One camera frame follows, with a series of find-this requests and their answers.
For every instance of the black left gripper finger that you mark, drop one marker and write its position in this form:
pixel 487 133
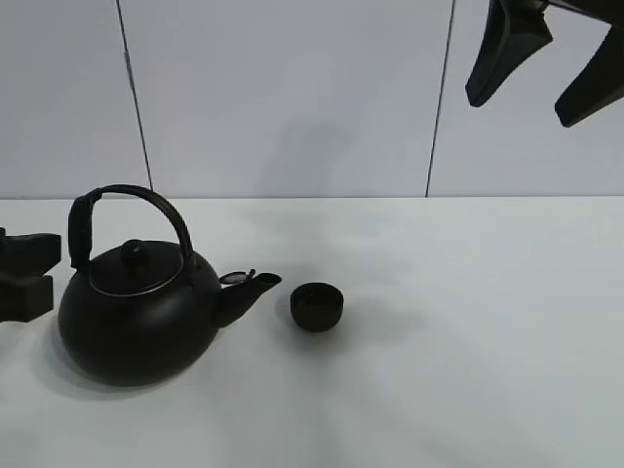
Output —
pixel 24 299
pixel 26 259

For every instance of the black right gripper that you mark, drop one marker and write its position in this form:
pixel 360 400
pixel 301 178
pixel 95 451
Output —
pixel 516 30

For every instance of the black cast iron teapot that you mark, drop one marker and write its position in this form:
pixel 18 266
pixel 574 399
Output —
pixel 146 310

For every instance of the small black teacup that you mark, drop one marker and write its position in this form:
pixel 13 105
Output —
pixel 316 307

